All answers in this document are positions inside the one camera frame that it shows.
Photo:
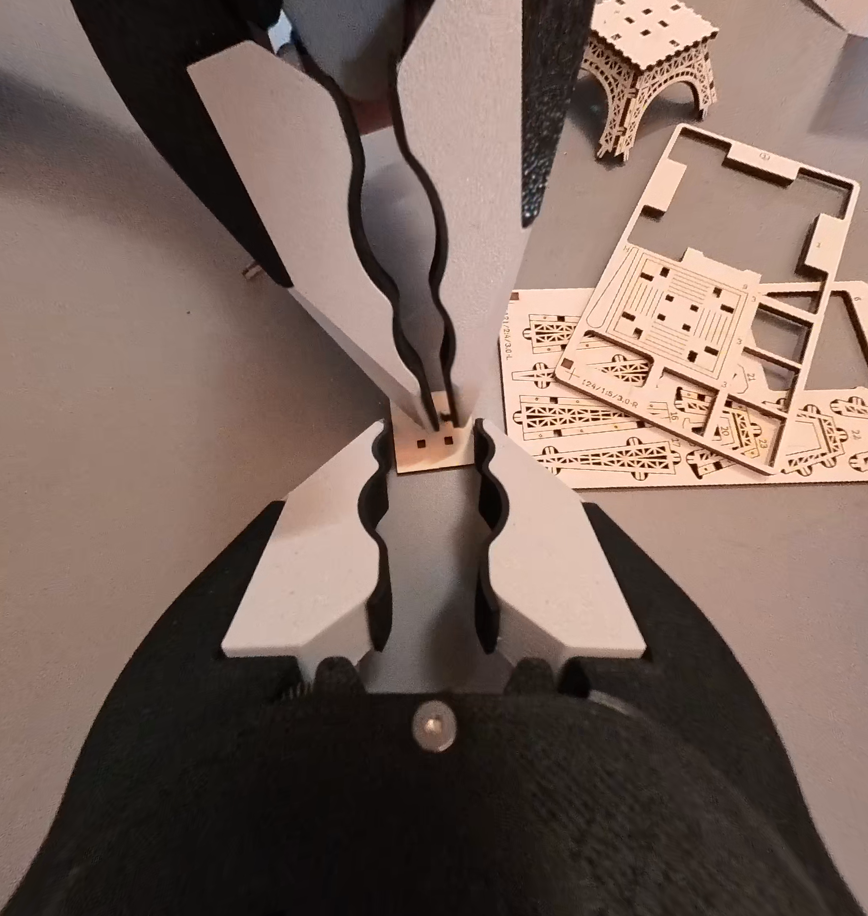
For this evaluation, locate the small square wooden piece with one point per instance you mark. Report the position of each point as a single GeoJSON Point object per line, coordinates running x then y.
{"type": "Point", "coordinates": [434, 458]}

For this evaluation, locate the wooden puzzle sheet with trusses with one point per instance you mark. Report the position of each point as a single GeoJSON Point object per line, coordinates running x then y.
{"type": "Point", "coordinates": [584, 411]}

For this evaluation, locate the wooden tower base model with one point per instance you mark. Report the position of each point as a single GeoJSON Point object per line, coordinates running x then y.
{"type": "Point", "coordinates": [691, 32]}

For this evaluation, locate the wooden puzzle frame sheet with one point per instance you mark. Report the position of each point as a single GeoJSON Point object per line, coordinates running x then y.
{"type": "Point", "coordinates": [827, 243]}

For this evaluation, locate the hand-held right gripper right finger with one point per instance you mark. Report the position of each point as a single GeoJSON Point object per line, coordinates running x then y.
{"type": "Point", "coordinates": [563, 579]}

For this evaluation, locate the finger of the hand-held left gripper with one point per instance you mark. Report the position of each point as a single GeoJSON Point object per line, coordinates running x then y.
{"type": "Point", "coordinates": [491, 143]}
{"type": "Point", "coordinates": [284, 179]}

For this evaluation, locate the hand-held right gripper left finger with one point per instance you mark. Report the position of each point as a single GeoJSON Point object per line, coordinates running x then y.
{"type": "Point", "coordinates": [305, 579]}

